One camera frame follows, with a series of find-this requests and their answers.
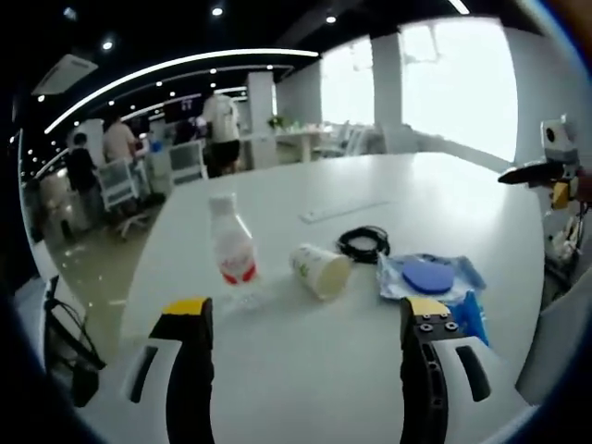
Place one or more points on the white paper cup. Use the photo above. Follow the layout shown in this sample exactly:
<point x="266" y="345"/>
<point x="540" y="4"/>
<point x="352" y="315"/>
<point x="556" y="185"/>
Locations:
<point x="319" y="273"/>

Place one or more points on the white tabletop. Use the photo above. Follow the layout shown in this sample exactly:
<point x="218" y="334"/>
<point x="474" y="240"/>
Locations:
<point x="324" y="347"/>

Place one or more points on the white mesh chair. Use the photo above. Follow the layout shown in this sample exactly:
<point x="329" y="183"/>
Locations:
<point x="188" y="162"/>
<point x="118" y="182"/>

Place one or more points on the green potted plant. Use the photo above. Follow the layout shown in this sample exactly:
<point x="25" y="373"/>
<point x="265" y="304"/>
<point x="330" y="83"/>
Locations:
<point x="276" y="122"/>

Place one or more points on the grey chair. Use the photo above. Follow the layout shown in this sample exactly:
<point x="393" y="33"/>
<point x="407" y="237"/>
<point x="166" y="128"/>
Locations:
<point x="559" y="342"/>

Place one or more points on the curved ceiling light strip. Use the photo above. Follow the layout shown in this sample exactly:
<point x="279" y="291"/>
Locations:
<point x="176" y="65"/>

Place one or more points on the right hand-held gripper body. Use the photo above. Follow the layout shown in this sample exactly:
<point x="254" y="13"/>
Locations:
<point x="560" y="143"/>

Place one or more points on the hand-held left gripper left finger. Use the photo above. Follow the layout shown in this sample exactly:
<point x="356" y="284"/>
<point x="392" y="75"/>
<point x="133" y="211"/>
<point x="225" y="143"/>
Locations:
<point x="189" y="370"/>

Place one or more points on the white bundle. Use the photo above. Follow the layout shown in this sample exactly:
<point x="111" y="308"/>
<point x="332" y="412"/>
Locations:
<point x="565" y="238"/>

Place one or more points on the clear plastic bottle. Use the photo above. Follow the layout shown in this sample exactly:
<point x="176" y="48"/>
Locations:
<point x="233" y="250"/>

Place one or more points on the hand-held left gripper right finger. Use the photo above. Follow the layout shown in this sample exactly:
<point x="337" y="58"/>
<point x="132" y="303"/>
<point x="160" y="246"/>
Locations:
<point x="425" y="370"/>

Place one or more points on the blue wipes packet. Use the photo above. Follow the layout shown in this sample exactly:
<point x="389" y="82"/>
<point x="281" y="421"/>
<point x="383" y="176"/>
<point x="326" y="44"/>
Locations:
<point x="472" y="319"/>

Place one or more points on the ceiling air conditioner unit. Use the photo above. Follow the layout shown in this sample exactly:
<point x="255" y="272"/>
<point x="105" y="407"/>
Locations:
<point x="65" y="74"/>

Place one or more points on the clear packet with blue puff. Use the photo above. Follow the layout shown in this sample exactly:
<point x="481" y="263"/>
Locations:
<point x="425" y="277"/>

